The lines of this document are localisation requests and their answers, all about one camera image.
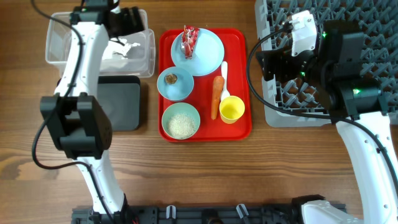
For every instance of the white rice pile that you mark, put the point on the white rice pile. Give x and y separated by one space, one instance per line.
181 126

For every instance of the black plastic tray bin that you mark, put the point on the black plastic tray bin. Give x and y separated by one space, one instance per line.
116 107

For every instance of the green bowl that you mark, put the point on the green bowl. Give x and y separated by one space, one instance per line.
177 108

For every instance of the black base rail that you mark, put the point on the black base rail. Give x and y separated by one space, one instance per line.
266 214

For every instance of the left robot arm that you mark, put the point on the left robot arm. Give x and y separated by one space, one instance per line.
89 153

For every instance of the orange carrot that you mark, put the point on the orange carrot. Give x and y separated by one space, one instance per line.
218 83

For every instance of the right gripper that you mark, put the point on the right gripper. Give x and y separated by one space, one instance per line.
282 59

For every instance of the white plastic spoon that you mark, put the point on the white plastic spoon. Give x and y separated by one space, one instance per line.
224 73

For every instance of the red snack wrapper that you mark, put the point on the red snack wrapper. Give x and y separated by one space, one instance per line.
189 39

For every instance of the large light blue plate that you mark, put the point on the large light blue plate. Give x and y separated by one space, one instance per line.
207 56

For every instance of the clear plastic bin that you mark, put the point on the clear plastic bin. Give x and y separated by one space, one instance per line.
140 59

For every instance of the brown walnut shell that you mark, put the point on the brown walnut shell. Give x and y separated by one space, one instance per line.
171 78

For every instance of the small light blue bowl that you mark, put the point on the small light blue bowl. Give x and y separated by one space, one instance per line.
179 90

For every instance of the grey dishwasher rack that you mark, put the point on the grey dishwasher rack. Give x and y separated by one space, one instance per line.
378 21

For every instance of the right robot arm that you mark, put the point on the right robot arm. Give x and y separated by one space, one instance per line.
355 104

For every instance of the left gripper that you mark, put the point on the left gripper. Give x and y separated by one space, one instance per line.
130 27

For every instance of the white tissue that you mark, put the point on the white tissue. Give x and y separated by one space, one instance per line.
114 49

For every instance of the yellow plastic cup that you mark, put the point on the yellow plastic cup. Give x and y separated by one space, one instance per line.
231 109

